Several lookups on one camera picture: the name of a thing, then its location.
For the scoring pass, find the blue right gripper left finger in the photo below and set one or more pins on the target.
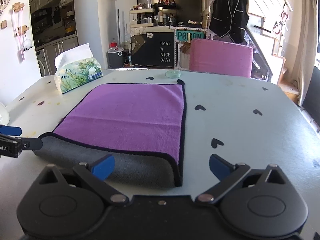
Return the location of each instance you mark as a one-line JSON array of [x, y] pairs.
[[93, 175]]

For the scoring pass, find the pink chair back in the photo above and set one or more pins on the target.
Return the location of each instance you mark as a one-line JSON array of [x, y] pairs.
[[218, 57]]

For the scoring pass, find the round green tape measure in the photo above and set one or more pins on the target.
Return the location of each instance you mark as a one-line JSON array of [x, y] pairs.
[[173, 74]]

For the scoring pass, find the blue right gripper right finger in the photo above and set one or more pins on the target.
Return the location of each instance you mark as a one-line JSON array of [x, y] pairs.
[[229, 176]]

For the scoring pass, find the teal potion sign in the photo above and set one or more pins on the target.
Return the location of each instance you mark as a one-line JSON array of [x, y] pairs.
[[186, 35]]

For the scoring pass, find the washing machine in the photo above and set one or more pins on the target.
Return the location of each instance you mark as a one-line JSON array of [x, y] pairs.
[[44, 71]]

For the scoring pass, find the grey trash bin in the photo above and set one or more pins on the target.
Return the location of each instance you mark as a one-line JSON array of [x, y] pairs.
[[115, 56]]

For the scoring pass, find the purple and grey towel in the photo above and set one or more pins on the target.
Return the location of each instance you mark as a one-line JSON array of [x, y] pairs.
[[141, 124]]

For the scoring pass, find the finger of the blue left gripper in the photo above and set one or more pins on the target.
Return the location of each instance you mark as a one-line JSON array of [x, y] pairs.
[[10, 130], [32, 144]]

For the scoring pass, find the black vest with white trim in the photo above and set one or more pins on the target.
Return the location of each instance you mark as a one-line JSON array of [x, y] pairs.
[[229, 19]]

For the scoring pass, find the black cabinet with white text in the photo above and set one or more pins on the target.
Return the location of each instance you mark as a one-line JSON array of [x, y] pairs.
[[153, 49]]

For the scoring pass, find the floral tissue pack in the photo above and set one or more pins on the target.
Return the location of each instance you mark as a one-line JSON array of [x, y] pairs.
[[76, 67]]

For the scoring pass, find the white shelf rack with bottles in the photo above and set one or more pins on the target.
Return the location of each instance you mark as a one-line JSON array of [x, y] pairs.
[[142, 18]]

